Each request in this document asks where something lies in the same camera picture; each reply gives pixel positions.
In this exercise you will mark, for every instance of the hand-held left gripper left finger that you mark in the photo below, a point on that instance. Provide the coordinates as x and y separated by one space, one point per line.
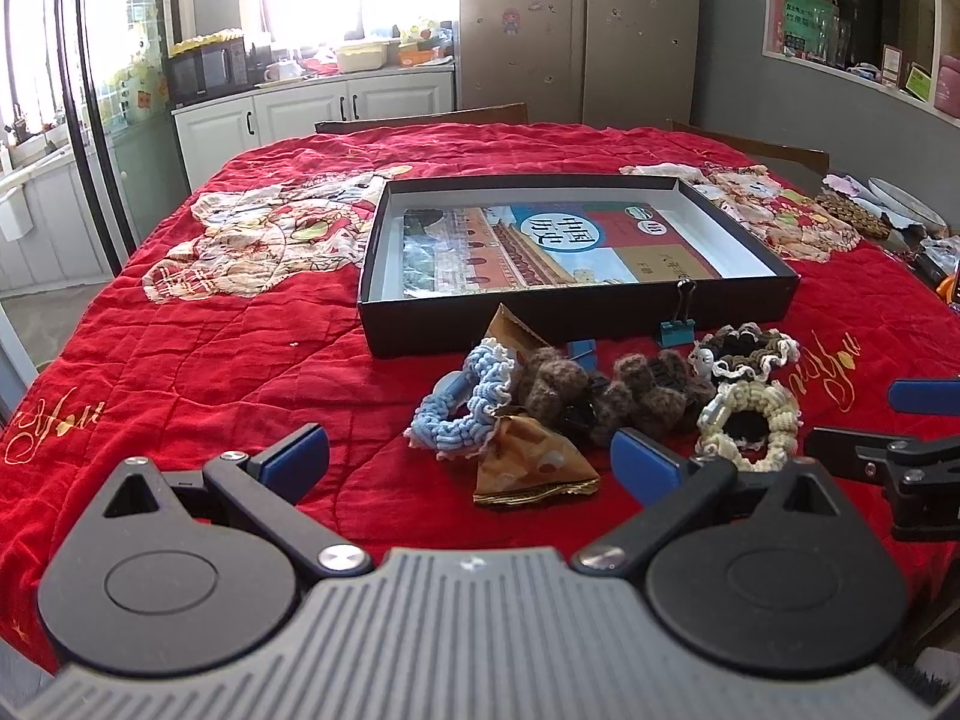
296 456

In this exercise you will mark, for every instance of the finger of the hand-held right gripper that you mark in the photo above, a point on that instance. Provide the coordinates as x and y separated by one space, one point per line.
847 446
926 395

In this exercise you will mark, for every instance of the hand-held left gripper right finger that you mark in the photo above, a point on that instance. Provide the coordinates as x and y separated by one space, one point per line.
643 457

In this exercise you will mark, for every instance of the brown fuzzy hair claw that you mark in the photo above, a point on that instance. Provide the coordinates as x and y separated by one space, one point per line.
551 388
645 390

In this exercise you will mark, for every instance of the cream crochet scrunchie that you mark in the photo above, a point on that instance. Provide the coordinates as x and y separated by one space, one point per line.
776 409

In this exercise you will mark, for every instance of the spotted brown paper pouch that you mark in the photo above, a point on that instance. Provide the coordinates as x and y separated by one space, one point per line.
532 469

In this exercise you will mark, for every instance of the blue binder clip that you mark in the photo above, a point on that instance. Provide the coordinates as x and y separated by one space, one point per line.
582 351

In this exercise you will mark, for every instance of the teal binder clip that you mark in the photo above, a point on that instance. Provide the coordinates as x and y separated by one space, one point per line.
677 334

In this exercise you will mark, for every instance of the brown white ruffled scrunchie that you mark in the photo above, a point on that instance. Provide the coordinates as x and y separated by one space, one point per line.
750 337

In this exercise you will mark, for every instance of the black shallow cardboard box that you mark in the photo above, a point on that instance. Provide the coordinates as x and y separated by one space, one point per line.
570 319

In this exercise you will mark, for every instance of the blue crochet scrunchie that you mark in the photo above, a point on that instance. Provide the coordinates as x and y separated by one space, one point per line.
457 427

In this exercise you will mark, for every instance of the plain brown paper pouch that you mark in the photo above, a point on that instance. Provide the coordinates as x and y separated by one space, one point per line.
510 330

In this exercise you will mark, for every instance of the red printed blanket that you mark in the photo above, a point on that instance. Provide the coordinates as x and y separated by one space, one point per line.
225 360

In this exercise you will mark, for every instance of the white plate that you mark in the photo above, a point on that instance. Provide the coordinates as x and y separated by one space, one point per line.
907 202

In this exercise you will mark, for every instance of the brown beaded trivet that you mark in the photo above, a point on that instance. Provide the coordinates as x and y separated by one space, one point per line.
851 216

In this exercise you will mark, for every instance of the pink paper napkin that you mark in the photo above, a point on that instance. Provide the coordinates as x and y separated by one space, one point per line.
844 186

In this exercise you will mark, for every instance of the colourful textbook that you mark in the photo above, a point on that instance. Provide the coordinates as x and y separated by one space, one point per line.
555 247

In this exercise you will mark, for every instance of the wooden chair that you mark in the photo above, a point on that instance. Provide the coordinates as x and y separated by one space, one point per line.
757 146
420 118

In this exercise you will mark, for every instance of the white kitchen cabinet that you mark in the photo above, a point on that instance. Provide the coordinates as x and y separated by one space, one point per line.
300 109

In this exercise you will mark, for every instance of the white mug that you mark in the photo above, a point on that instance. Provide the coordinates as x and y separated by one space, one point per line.
281 71

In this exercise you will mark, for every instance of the green box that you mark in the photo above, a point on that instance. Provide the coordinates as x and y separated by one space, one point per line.
804 22

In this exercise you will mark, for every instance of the black microwave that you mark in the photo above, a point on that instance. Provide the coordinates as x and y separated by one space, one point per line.
206 69

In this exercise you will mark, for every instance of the cream storage box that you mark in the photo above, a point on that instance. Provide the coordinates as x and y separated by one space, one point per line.
361 58

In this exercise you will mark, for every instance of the silver refrigerator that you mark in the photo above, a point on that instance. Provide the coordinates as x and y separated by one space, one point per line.
577 22

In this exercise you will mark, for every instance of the white wall shelf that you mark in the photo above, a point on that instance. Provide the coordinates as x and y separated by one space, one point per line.
919 7

